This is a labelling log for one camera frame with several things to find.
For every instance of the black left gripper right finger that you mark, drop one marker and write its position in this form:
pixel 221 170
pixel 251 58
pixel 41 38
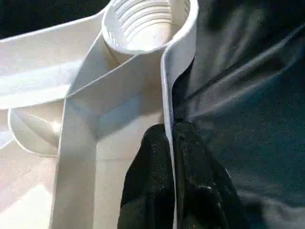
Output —
pixel 205 190

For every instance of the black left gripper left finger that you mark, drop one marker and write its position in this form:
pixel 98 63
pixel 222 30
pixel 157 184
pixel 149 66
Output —
pixel 147 181

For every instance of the white plastic table top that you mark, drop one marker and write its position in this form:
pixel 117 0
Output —
pixel 83 143

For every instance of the black plastic mat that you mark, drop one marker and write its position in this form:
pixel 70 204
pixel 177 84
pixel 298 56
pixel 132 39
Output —
pixel 250 95

